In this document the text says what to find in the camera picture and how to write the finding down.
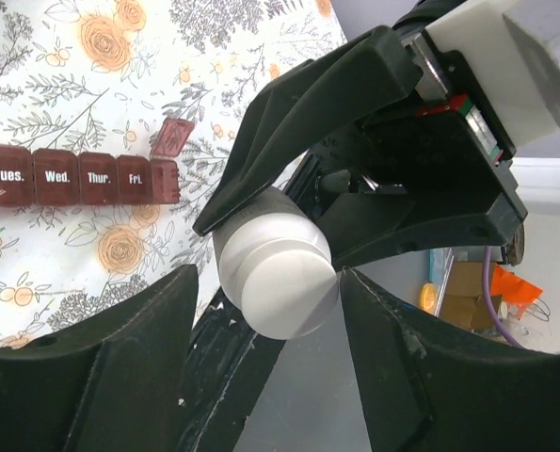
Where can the white pill bottle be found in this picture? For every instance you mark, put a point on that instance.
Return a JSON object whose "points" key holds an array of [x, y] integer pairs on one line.
{"points": [[274, 265]]}

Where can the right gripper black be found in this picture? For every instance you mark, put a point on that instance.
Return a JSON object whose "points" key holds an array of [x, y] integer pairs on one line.
{"points": [[425, 150]]}

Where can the floral tablecloth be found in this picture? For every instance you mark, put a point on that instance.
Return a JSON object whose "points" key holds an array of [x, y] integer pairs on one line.
{"points": [[101, 77]]}

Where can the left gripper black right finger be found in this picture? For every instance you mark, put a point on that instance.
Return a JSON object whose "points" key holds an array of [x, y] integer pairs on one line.
{"points": [[426, 385]]}

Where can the red weekly pill organizer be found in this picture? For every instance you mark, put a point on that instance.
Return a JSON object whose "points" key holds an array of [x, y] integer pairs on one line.
{"points": [[54, 178]]}

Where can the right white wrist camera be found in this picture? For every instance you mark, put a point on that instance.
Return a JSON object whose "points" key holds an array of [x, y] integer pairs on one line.
{"points": [[513, 49]]}

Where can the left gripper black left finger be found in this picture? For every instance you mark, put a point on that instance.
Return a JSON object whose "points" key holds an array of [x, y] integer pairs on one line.
{"points": [[109, 383]]}

